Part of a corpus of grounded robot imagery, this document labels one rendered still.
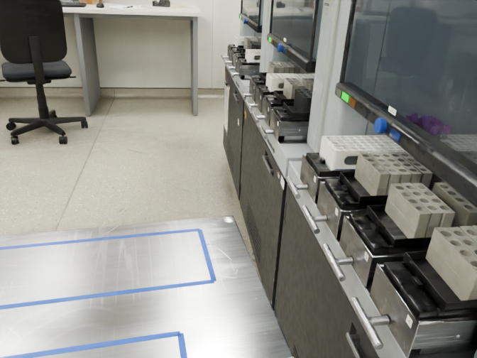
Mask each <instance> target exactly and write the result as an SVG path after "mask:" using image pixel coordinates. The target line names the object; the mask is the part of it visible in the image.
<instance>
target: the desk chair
mask: <svg viewBox="0 0 477 358"><path fill-rule="evenodd" d="M0 48H1V53H2V55H3V57H4V58H5V59H6V60H7V61H9V62H7V63H3V64H2V65H1V69H2V74H3V77H4V78H6V79H5V80H0V82H4V81H7V82H27V84H29V85H35V88H36V93H37V95H36V96H37V100H38V113H39V117H12V118H9V123H8V124H7V125H6V128H7V129H8V130H9V131H12V130H13V129H15V128H16V124H15V123H22V124H28V125H26V126H23V127H21V128H19V129H17V130H14V131H12V132H11V143H12V144H15V142H16V144H18V143H19V140H18V135H20V134H24V133H26V132H28V131H32V130H34V129H38V128H40V127H43V126H45V127H47V128H48V129H50V130H52V131H54V132H55V133H57V134H59V135H62V136H59V143H60V144H63V143H64V144H67V137H66V136H64V135H65V131H64V130H62V129H61V128H60V127H59V126H57V125H56V124H64V123H70V122H77V121H80V122H81V126H82V129H83V128H84V127H85V128H88V123H87V120H86V117H85V116H69V117H57V115H56V112H55V110H51V111H50V112H49V111H48V106H47V102H46V98H45V93H44V89H43V85H45V84H48V83H51V80H63V79H67V78H76V76H70V75H71V74H72V70H71V68H70V67H69V66H68V64H67V63H66V62H65V61H64V60H62V59H63V58H65V56H66V55H67V42H66V35H65V24H64V17H63V11H62V4H61V1H60V0H0Z"/></svg>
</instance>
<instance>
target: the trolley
mask: <svg viewBox="0 0 477 358"><path fill-rule="evenodd" d="M0 358H294V357H293V355H292V352H291V350H290V347H289V345H288V343H287V340H286V338H285V336H284V333H283V331H282V328H281V326H280V323H279V322H278V319H277V317H276V315H275V312H274V310H273V307H272V305H271V303H270V301H269V298H268V296H267V293H266V291H265V289H264V287H263V284H262V282H261V279H260V277H259V275H258V272H257V270H256V268H255V266H254V263H253V261H252V258H251V256H250V254H249V252H248V249H247V247H246V244H245V242H244V240H243V237H242V236H241V233H240V231H239V228H238V226H237V223H236V221H235V219H234V216H233V215H230V216H221V217H206V218H198V219H182V220H174V221H165V222H150V223H141V224H126V225H118V226H109V227H94V228H85V229H70V230H62V231H53V232H38V233H29V234H14V235H6V236H0Z"/></svg>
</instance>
